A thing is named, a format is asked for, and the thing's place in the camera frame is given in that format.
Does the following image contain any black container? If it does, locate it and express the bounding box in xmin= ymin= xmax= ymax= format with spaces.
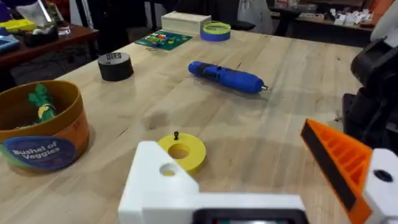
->
xmin=22 ymin=26 xmax=60 ymax=48

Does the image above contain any brown side table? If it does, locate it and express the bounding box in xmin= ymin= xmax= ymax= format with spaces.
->
xmin=0 ymin=24 xmax=100 ymax=91

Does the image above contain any heap of white parts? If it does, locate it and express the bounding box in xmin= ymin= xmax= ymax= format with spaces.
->
xmin=328 ymin=7 xmax=374 ymax=27

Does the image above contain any blue tape roll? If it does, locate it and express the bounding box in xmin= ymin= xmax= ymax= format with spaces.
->
xmin=199 ymin=20 xmax=232 ymax=43

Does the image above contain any pale wooden box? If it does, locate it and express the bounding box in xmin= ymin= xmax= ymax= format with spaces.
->
xmin=160 ymin=11 xmax=213 ymax=35

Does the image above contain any white orange left gripper right finger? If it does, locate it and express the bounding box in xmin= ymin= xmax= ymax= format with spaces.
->
xmin=300 ymin=118 xmax=398 ymax=224

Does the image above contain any dark background table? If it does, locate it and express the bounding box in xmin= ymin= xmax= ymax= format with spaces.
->
xmin=269 ymin=8 xmax=376 ymax=48

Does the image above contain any bare white left gripper left finger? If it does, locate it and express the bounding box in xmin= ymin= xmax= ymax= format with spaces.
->
xmin=118 ymin=141 xmax=200 ymax=224

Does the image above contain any orange tub with toy vegetables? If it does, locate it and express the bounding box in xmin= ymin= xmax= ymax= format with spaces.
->
xmin=0 ymin=80 xmax=91 ymax=172

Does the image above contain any blue electric screwdriver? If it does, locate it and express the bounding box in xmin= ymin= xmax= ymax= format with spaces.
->
xmin=187 ymin=60 xmax=269 ymax=95

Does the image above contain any black tape roll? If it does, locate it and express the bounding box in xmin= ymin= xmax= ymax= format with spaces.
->
xmin=97 ymin=52 xmax=135 ymax=82

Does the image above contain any yellow disc with hole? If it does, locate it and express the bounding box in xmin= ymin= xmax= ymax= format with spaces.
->
xmin=157 ymin=133 xmax=207 ymax=175

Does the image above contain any blue tray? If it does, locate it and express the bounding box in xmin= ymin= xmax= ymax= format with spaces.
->
xmin=0 ymin=34 xmax=21 ymax=53

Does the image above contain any yellow tray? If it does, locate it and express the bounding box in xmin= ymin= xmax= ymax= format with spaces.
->
xmin=0 ymin=18 xmax=38 ymax=34

